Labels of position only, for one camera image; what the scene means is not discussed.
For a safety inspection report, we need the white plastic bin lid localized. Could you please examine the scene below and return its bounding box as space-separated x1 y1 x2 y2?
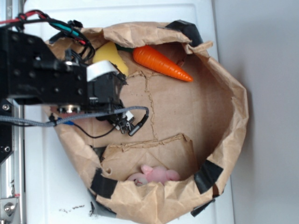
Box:
21 0 235 224

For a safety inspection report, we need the crumpled brown paper bag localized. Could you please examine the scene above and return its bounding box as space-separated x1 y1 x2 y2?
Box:
55 22 249 224

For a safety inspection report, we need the red green black wire bundle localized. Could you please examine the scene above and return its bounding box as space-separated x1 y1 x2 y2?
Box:
0 9 96 65

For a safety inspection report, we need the orange plastic toy carrot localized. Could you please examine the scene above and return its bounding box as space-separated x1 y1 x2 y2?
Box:
116 44 193 82

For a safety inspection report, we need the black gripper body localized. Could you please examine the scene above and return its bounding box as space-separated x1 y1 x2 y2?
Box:
0 29 137 135

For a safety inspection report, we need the yellow sponge with green back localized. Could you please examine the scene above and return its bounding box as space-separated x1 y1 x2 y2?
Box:
93 41 128 76

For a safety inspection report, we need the grey braided cable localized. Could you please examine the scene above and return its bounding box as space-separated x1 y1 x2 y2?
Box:
0 106 150 137

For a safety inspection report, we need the pink plush bunny toy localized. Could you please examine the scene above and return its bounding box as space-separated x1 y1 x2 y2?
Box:
127 165 180 186

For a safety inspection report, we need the aluminium extrusion rail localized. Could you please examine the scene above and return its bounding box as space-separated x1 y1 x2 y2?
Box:
0 0 26 224

